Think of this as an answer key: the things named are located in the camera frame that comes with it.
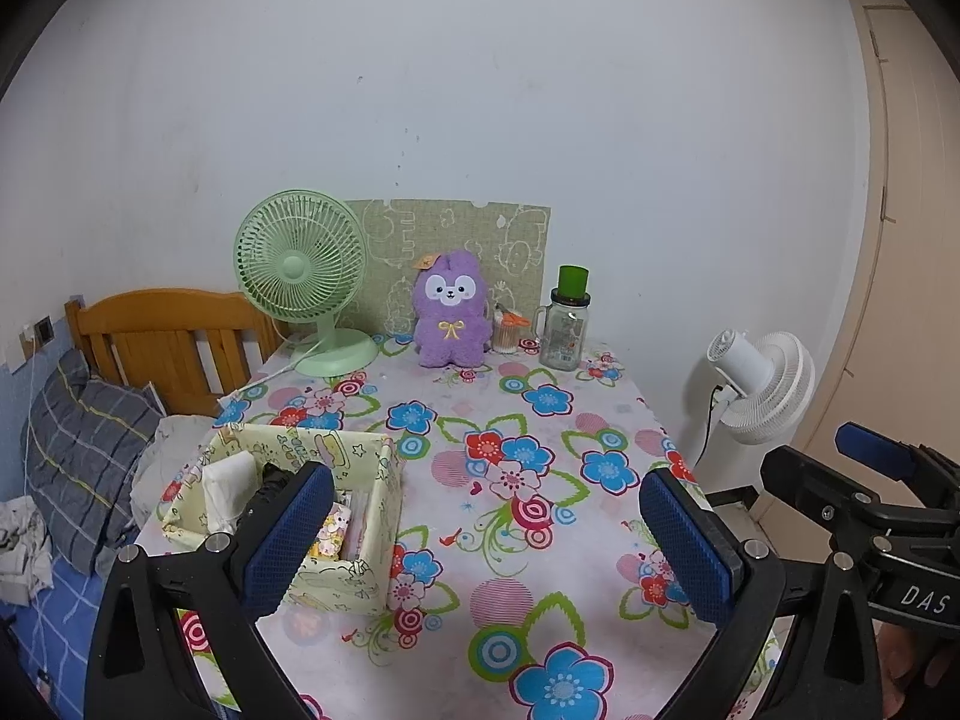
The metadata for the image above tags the purple plush toy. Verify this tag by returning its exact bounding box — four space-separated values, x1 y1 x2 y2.
412 249 493 369

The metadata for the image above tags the black plastic bag bundle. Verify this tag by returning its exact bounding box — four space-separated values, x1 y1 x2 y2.
247 463 296 517

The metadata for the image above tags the cotton swab jar orange lid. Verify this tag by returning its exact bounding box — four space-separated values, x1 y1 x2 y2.
491 307 530 355

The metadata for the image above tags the pink paper packet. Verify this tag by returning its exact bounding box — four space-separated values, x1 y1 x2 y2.
338 489 371 561

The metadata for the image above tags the person's hand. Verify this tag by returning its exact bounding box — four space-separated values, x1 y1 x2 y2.
875 622 958 718

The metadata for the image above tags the grey plaid pillow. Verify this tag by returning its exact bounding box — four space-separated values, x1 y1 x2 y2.
23 349 163 575

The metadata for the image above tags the white standing fan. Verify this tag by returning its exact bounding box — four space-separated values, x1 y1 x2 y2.
686 328 817 465

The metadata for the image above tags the white tissue stack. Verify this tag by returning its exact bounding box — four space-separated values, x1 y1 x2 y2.
202 450 260 535

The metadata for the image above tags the green desk fan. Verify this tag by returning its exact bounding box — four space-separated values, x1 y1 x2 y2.
233 188 377 379

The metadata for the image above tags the yellow cartoon tissue pack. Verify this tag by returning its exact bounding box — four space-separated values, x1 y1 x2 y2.
308 502 352 561

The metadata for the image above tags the floral tablecloth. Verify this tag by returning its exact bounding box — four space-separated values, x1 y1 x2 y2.
140 337 713 718

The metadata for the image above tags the white crumpled cloth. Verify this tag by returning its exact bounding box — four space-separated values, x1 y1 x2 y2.
0 496 53 606

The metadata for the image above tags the glass jar with green cup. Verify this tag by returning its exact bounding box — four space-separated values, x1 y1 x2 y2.
534 265 590 372

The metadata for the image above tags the green patterned board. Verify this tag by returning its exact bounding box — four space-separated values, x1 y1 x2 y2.
340 196 554 338

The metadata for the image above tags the beige door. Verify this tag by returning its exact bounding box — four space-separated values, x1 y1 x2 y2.
793 0 958 505

